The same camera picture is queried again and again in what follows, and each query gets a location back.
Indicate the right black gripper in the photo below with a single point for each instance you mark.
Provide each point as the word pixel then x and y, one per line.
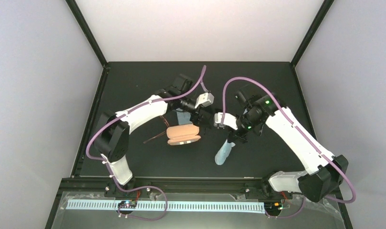
pixel 238 134

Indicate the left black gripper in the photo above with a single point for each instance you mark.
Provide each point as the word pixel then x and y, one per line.
pixel 194 118

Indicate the light blue cleaning cloth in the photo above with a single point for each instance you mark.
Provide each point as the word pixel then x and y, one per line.
pixel 223 152

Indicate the brown plaid glasses case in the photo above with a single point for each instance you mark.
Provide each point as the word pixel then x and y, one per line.
pixel 182 134

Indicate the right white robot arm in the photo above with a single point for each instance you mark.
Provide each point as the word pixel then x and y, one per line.
pixel 323 171

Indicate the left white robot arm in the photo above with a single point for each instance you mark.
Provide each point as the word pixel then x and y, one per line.
pixel 109 144

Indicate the black sunglasses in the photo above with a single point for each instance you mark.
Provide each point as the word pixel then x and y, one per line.
pixel 215 122

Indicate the brown translucent sunglasses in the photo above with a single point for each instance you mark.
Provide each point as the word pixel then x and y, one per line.
pixel 165 121

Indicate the blue-grey glasses case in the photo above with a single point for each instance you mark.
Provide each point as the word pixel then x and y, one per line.
pixel 183 118

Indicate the right small circuit board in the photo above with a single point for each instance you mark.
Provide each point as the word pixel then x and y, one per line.
pixel 275 206

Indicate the small circuit board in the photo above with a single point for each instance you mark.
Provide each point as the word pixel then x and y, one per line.
pixel 127 204
pixel 275 206

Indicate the left small circuit board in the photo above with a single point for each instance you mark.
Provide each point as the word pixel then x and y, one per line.
pixel 127 204

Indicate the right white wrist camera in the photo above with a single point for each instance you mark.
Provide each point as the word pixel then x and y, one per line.
pixel 228 120

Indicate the black front frame rail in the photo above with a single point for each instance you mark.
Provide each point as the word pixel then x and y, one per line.
pixel 199 189

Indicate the white slotted cable duct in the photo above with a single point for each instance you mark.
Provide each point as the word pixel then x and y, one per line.
pixel 169 206

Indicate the right black frame post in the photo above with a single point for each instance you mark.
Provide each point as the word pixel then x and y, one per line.
pixel 317 21

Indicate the black frame post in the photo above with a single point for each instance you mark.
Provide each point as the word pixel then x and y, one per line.
pixel 317 21
pixel 78 15

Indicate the left black frame post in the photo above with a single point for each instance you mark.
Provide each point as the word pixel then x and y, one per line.
pixel 78 15

